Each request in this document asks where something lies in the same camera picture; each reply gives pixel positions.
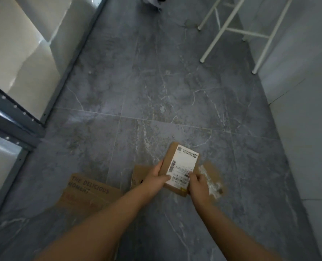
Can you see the person's left hand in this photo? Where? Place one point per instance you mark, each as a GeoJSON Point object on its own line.
{"type": "Point", "coordinates": [153, 182]}

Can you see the person's right hand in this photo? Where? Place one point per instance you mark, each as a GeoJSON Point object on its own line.
{"type": "Point", "coordinates": [200, 190]}

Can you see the person's left thumb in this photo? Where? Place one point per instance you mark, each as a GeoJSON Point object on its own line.
{"type": "Point", "coordinates": [164, 177]}

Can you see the person's right thumb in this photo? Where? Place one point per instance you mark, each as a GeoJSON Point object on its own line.
{"type": "Point", "coordinates": [192, 177]}

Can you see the small cardboard parcel white label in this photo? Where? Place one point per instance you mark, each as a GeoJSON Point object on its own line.
{"type": "Point", "coordinates": [181, 165]}

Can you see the person's right forearm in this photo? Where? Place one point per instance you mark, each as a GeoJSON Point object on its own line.
{"type": "Point", "coordinates": [231, 233]}

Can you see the person's left forearm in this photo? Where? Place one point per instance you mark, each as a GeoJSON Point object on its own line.
{"type": "Point", "coordinates": [101, 228]}

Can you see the opened cardboard box clear tape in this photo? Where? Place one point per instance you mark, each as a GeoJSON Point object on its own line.
{"type": "Point", "coordinates": [214, 176]}

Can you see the flattened printed cardboard box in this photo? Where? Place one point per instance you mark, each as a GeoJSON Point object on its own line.
{"type": "Point", "coordinates": [87, 195]}

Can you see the grey metal shelf rack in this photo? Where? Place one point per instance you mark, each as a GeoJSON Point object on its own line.
{"type": "Point", "coordinates": [14, 116]}

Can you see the large white box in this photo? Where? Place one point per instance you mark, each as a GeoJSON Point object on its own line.
{"type": "Point", "coordinates": [0, 165]}
{"type": "Point", "coordinates": [71, 24]}
{"type": "Point", "coordinates": [14, 51]}

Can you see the white metal stool frame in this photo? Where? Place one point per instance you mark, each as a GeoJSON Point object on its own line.
{"type": "Point", "coordinates": [233, 29]}

